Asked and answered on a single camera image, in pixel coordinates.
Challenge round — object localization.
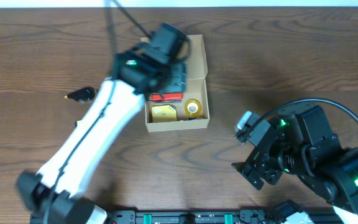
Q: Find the cardboard box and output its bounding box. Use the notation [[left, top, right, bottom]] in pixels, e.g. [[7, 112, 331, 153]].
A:
[[145, 34, 210, 133]]

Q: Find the red stapler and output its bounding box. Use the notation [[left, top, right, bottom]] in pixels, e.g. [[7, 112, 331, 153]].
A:
[[151, 92, 183, 103]]

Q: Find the yellow tape roll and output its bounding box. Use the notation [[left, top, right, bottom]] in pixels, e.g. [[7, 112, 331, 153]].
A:
[[185, 100, 202, 118]]

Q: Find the yellow sticky note pad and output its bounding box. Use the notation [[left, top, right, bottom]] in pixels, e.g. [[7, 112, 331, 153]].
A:
[[152, 105, 177, 123]]

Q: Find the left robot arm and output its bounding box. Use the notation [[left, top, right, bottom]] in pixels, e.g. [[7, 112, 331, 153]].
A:
[[16, 23, 191, 224]]

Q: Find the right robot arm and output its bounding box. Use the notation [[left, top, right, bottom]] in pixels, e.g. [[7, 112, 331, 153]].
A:
[[232, 102, 358, 223]]

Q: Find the black mounting rail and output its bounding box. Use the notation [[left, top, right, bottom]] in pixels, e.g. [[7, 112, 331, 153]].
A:
[[106, 200, 343, 224]]

